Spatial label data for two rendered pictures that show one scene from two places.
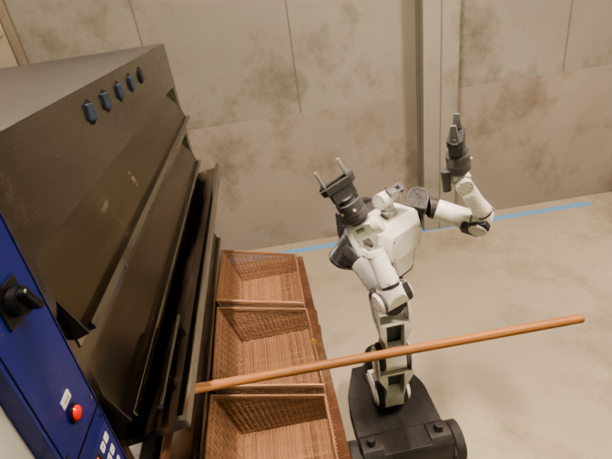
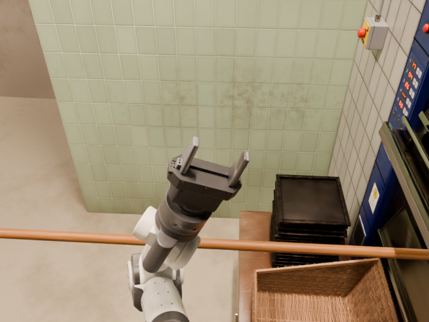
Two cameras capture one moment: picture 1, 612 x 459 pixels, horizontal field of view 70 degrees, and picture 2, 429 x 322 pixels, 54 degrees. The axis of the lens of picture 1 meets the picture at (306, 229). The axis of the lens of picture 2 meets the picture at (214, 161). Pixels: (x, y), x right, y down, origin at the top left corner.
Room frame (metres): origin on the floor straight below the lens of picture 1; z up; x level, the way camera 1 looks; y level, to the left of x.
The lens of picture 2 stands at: (1.82, -0.05, 2.14)
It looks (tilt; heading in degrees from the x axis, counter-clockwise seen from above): 39 degrees down; 187
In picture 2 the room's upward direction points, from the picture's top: straight up
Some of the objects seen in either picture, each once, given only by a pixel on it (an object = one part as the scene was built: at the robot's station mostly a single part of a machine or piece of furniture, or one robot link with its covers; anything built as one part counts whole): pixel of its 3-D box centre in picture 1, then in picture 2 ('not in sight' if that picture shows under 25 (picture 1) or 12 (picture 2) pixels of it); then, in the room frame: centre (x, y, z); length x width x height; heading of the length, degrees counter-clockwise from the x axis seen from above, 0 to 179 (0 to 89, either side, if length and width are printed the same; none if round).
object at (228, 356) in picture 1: (268, 353); not in sight; (1.64, 0.27, 0.72); 0.56 x 0.49 x 0.28; 4
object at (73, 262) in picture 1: (144, 154); not in sight; (1.60, 0.54, 1.80); 1.79 x 0.11 x 0.19; 3
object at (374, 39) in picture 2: not in sight; (373, 33); (0.10, 0.41, 1.46); 0.10 x 0.07 x 0.10; 3
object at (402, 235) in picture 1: (378, 239); not in sight; (1.63, -0.30, 1.27); 0.34 x 0.30 x 0.36; 129
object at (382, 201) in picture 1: (386, 200); not in sight; (1.58, -0.34, 1.47); 0.10 x 0.07 x 0.09; 129
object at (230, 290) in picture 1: (261, 284); not in sight; (2.24, 0.32, 0.72); 0.56 x 0.49 x 0.28; 2
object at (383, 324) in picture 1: (391, 330); not in sight; (1.60, -0.33, 0.78); 0.18 x 0.15 x 0.47; 94
